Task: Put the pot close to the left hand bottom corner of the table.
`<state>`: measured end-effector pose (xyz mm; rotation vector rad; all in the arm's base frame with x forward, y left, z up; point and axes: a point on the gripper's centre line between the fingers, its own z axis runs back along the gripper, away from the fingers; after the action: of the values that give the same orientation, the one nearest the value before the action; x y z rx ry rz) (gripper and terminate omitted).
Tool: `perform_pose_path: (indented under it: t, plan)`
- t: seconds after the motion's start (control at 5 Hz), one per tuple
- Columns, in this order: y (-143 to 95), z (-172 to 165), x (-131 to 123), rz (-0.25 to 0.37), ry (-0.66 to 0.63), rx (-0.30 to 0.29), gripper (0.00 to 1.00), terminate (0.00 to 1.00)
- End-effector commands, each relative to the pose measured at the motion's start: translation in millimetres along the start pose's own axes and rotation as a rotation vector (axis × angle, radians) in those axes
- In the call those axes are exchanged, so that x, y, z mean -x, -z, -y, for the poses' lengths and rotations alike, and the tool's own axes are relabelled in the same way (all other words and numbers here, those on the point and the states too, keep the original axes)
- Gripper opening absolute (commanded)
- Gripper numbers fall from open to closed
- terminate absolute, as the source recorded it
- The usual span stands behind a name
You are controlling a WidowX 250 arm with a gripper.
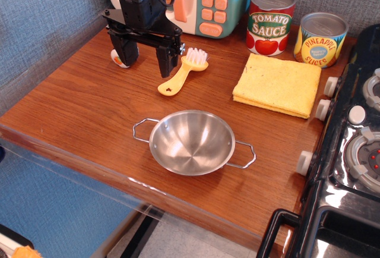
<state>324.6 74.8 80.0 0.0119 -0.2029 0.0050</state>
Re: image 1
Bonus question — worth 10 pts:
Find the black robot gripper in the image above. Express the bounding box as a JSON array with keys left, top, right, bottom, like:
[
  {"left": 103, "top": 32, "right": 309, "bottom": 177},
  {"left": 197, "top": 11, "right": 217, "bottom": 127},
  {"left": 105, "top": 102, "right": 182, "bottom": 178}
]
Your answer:
[{"left": 103, "top": 0, "right": 185, "bottom": 78}]

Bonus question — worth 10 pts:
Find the steel pan with wire handles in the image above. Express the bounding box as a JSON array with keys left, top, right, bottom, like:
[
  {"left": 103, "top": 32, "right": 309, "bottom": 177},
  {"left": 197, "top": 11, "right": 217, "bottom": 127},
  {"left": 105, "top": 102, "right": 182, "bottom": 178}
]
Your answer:
[{"left": 132, "top": 110, "right": 257, "bottom": 177}]

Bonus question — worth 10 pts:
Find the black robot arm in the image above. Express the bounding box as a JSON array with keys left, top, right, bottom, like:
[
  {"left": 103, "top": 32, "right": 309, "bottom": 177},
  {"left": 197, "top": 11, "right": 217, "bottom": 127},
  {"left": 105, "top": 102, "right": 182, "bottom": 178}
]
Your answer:
[{"left": 103, "top": 0, "right": 185, "bottom": 78}]

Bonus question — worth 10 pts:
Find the toy sushi roll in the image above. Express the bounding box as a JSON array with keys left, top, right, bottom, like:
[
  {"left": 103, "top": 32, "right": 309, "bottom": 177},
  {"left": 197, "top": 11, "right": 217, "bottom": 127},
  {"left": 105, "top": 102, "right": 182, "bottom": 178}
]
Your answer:
[{"left": 110, "top": 49, "right": 129, "bottom": 68}]

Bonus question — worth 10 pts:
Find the yellow toy dish brush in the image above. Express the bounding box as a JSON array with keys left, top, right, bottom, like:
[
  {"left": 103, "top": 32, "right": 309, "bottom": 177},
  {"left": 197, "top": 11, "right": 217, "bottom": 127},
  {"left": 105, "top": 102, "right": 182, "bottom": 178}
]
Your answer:
[{"left": 157, "top": 48, "right": 208, "bottom": 96}]

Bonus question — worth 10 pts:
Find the teal toy microwave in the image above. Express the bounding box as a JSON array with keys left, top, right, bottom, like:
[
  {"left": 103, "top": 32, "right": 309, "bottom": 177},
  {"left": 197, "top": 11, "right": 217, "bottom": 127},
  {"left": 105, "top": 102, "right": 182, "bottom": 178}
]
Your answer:
[{"left": 111, "top": 0, "right": 249, "bottom": 39}]

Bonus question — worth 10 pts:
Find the tomato sauce can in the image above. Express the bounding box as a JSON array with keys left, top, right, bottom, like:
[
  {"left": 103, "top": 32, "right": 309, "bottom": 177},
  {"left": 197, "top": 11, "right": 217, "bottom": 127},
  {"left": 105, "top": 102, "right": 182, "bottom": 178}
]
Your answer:
[{"left": 246, "top": 0, "right": 296, "bottom": 56}]

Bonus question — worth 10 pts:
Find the yellow folded cloth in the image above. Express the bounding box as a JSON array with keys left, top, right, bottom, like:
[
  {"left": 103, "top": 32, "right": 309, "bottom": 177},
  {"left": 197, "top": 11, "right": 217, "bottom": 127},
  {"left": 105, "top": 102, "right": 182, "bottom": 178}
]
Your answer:
[{"left": 233, "top": 54, "right": 321, "bottom": 119}]

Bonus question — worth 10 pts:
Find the pineapple slices can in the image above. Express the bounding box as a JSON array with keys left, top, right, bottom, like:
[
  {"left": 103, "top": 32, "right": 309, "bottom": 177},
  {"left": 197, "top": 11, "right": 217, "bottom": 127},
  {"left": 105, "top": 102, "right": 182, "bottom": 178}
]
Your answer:
[{"left": 293, "top": 12, "right": 349, "bottom": 68}]

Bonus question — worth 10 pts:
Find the grey stove knob middle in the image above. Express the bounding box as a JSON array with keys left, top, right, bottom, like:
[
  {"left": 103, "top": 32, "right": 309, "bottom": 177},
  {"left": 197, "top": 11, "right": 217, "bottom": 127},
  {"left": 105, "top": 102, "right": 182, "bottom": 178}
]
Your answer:
[{"left": 315, "top": 99, "right": 331, "bottom": 121}]

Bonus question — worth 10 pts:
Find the grey stove knob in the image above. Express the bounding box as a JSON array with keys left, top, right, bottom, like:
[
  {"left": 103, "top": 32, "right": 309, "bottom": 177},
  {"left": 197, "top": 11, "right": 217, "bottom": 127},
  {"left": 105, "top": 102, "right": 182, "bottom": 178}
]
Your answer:
[
  {"left": 296, "top": 150, "right": 314, "bottom": 177},
  {"left": 315, "top": 99, "right": 331, "bottom": 121},
  {"left": 324, "top": 77, "right": 339, "bottom": 97}
]

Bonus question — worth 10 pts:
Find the grey stove knob upper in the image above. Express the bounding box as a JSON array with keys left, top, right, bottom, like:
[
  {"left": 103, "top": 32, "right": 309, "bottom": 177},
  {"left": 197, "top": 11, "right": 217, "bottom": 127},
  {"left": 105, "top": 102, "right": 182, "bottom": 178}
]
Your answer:
[{"left": 324, "top": 77, "right": 339, "bottom": 97}]

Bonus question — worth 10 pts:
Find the grey stove knob lower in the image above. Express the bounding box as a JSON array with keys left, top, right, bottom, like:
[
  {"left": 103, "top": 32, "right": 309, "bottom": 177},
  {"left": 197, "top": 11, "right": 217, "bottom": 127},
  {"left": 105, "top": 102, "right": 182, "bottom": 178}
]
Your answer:
[{"left": 296, "top": 150, "right": 314, "bottom": 177}]

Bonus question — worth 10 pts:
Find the white round stove button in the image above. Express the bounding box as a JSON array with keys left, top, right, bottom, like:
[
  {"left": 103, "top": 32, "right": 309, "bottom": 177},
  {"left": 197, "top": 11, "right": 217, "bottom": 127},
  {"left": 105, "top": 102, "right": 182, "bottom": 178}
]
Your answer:
[{"left": 348, "top": 105, "right": 366, "bottom": 125}]

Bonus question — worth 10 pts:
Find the orange object at bottom left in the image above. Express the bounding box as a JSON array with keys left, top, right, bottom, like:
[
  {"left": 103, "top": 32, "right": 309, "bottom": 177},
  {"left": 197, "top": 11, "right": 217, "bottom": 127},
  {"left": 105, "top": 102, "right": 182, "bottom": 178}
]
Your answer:
[{"left": 11, "top": 246, "right": 42, "bottom": 258}]

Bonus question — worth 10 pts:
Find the black toy stove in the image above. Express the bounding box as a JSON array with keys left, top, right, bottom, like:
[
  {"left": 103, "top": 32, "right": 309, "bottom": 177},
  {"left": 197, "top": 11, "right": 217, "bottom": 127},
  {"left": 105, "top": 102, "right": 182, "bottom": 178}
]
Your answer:
[{"left": 257, "top": 24, "right": 379, "bottom": 257}]

